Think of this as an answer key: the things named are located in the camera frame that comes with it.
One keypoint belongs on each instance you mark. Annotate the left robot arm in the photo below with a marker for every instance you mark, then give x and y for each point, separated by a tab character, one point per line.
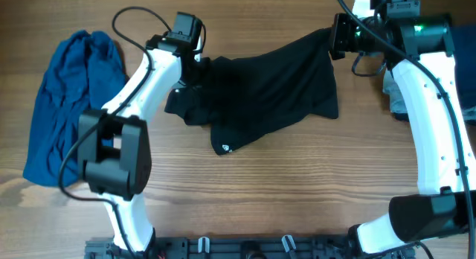
114	156

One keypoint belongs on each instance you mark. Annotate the dark navy folded garment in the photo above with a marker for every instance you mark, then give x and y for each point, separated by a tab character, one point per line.
464	54

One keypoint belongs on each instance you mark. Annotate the light blue folded garment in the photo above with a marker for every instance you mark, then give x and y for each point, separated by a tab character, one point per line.
396	95

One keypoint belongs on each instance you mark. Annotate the blue crumpled shirt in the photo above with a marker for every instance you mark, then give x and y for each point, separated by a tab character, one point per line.
85	72

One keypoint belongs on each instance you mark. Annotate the black polo shirt with logo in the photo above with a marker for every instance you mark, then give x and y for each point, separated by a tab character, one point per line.
244	99

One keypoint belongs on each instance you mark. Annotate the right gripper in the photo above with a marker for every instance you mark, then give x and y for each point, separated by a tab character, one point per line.
338	44

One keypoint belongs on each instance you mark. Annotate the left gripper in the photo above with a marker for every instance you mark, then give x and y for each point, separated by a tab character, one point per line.
206	66

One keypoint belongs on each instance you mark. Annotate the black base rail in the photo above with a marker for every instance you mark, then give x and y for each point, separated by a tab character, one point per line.
285	247

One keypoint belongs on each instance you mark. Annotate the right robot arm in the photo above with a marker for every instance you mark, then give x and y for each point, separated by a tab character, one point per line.
418	54

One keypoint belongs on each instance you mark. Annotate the black folded garment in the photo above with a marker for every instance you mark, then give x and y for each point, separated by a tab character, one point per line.
469	116

